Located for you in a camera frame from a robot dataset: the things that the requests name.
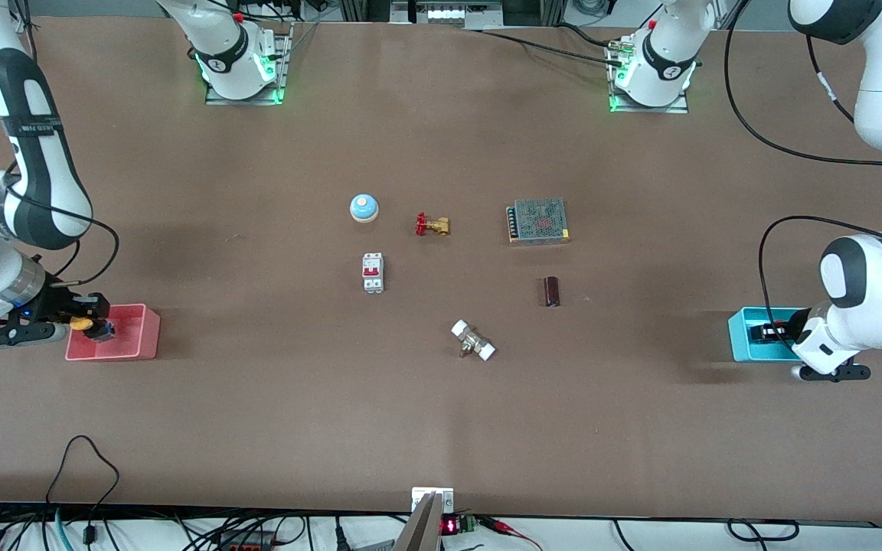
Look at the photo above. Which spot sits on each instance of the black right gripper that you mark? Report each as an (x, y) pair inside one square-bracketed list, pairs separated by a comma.
[(57, 303)]

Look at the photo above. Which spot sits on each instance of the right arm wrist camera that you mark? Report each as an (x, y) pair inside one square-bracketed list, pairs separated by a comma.
[(12, 335)]

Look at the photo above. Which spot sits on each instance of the cyan plastic box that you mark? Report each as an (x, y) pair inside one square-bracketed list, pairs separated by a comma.
[(741, 333)]

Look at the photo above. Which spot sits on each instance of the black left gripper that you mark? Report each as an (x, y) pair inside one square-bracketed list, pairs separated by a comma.
[(785, 330)]

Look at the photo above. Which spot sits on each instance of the dark brown cylinder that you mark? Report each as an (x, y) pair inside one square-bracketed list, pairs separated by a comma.
[(552, 291)]

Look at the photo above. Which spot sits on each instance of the white power strip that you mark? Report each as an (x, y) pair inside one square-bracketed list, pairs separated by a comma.
[(447, 12)]

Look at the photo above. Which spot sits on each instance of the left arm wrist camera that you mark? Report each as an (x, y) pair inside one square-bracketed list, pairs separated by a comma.
[(831, 373)]

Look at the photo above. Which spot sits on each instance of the metal mesh power supply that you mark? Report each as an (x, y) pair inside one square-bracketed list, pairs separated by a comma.
[(539, 220)]

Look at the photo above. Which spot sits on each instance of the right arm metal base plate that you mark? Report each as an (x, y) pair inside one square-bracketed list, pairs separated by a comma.
[(285, 61)]

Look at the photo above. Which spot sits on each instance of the yellow push button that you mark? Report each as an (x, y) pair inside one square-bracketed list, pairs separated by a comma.
[(83, 324)]

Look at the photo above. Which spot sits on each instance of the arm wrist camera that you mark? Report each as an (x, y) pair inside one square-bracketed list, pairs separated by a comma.
[(831, 373), (12, 335)]

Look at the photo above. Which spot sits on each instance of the blue dome bell button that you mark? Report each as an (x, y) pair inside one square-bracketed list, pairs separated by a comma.
[(364, 207)]

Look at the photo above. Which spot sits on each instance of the pink plastic box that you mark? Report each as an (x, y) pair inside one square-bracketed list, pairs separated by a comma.
[(131, 337)]

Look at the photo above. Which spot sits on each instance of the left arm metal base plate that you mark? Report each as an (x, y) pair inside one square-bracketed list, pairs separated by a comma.
[(678, 105)]

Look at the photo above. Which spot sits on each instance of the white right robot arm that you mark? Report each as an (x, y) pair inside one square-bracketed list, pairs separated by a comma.
[(35, 176)]

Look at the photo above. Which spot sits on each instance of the red LED display module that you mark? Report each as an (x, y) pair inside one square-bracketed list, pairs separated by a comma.
[(458, 525)]

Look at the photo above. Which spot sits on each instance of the red clip lead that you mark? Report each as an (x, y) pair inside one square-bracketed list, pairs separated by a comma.
[(510, 528)]

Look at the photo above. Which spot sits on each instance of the metal fitting white caps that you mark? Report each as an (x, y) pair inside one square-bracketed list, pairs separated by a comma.
[(473, 340)]

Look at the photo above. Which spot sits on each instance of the white circuit breaker red switch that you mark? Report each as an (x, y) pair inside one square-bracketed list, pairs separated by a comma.
[(373, 272)]

